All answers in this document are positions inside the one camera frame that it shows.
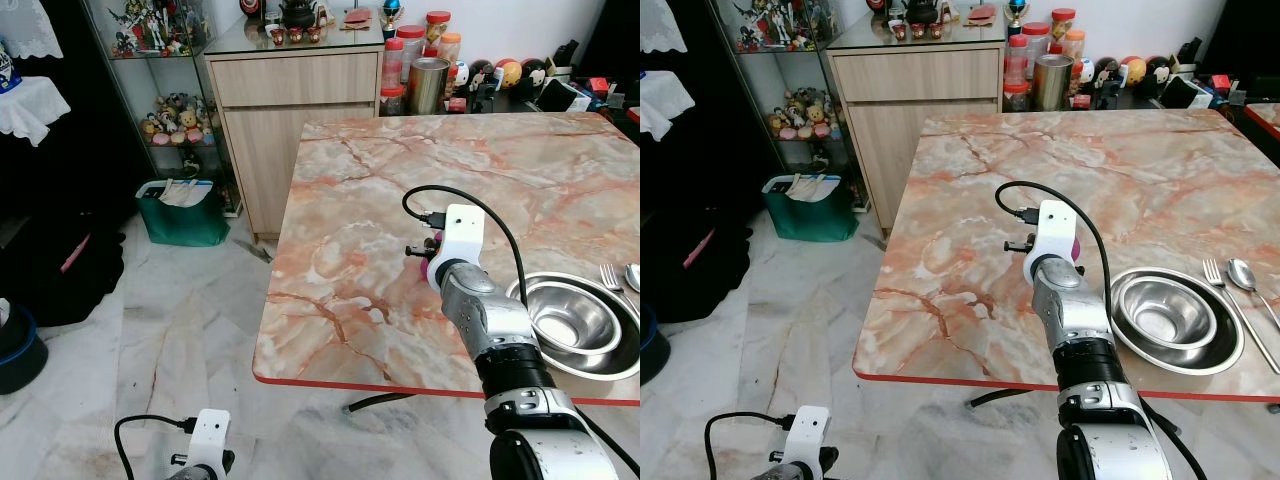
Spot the light wooden cabinet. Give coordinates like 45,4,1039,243
826,12,1008,235
204,14,393,243

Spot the steel bowl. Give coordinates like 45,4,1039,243
1119,276,1220,350
524,281,623,353

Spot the metal tin can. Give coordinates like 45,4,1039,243
406,56,452,115
1031,53,1076,113

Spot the blue and black bin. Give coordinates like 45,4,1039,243
0,304,50,395
640,304,658,387

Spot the steel round plate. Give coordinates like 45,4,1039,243
504,271,641,382
1107,266,1247,378

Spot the green bag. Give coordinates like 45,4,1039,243
135,178,231,248
761,173,859,244

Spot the black bulky furniture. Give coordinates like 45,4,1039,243
0,0,153,329
640,0,776,325

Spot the white lace cloth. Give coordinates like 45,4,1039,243
640,0,689,55
0,0,64,60
640,70,696,142
0,75,72,148

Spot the glass display cabinet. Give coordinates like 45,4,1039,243
84,0,243,218
714,0,873,215

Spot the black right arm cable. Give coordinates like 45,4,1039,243
402,185,530,303
994,181,1114,301

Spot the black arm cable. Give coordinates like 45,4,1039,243
704,411,797,480
113,414,197,480
402,185,530,303
994,181,1114,301

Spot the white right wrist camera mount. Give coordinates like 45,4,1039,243
1022,200,1080,286
428,204,488,287

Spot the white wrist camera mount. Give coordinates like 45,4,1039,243
187,408,234,477
428,204,488,287
779,405,832,473
1022,200,1080,286

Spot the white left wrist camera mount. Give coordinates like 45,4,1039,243
187,408,234,477
779,405,832,473

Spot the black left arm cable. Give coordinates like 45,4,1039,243
113,414,197,480
704,411,797,480

